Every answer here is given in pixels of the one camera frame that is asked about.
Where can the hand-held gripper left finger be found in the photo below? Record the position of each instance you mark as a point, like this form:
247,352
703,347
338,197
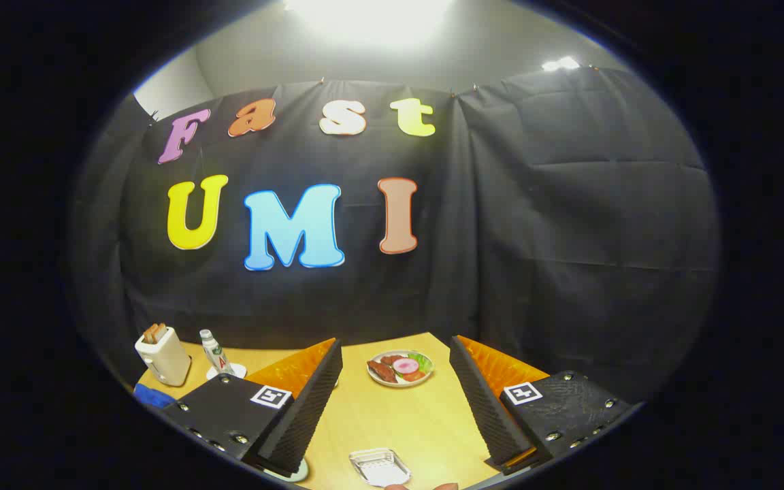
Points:
300,415

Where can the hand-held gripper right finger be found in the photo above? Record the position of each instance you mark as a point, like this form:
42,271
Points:
491,415

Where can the pale green plate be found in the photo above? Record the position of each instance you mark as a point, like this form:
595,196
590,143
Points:
300,471

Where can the white coaster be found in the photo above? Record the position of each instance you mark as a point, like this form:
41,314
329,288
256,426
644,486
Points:
236,371

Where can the green lettuce leaf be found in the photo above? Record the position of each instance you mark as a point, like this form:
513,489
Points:
424,361

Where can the red tomato slice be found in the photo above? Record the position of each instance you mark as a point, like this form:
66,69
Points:
414,376

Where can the white food plate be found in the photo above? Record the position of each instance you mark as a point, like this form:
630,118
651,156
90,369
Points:
382,381

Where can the brown meat piece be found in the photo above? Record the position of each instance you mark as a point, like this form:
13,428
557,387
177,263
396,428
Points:
381,371

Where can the metal drain tray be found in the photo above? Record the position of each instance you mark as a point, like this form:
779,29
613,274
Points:
380,467

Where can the pink ham slice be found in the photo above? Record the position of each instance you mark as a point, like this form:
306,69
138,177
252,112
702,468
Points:
405,365

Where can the small white drink bottle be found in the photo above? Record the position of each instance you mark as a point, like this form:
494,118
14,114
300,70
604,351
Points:
214,350

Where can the cream white toaster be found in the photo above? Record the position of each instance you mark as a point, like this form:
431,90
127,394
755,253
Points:
167,362

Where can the blue cloth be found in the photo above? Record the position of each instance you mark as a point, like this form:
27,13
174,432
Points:
154,396

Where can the brown toast slice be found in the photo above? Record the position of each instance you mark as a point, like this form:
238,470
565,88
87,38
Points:
159,331
149,334

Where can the small ceiling light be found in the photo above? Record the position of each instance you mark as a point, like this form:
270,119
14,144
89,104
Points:
561,64

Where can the large ceiling light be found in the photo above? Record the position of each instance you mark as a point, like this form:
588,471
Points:
368,17

